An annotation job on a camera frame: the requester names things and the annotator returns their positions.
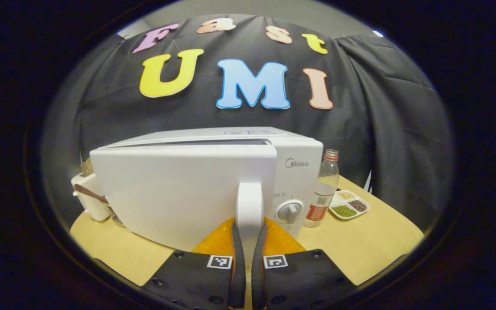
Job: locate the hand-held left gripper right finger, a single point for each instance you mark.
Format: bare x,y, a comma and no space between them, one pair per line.
257,267

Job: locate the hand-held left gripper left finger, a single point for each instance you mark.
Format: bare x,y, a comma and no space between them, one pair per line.
239,267

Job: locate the white microwave oven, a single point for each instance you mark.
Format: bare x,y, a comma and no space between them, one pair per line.
166,193

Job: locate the clear plastic bottle red label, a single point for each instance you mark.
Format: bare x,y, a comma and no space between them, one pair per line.
323,189

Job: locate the white divided snack dish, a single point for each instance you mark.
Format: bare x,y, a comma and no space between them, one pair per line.
347,211

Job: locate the metal utensil holder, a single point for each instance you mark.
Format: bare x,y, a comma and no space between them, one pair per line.
112,213

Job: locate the white toaster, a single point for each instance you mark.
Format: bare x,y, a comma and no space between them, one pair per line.
91,206

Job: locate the brown wooden spoon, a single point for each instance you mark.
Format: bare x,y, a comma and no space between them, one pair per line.
86,192

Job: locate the brown toast slice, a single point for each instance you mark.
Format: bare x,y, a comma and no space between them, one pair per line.
86,168

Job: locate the black backdrop cloth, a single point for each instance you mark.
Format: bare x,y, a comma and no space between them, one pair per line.
101,107

